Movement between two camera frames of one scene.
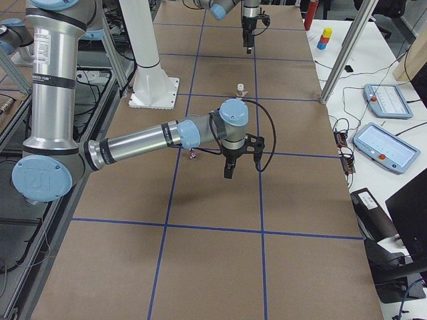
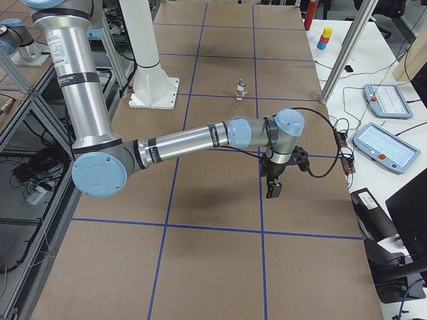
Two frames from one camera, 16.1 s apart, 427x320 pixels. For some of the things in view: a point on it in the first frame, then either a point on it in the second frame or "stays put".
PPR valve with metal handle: x=240 y=87 stays put
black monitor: x=408 y=209 stays put
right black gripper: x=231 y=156 to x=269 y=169
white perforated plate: x=153 y=89 stays put
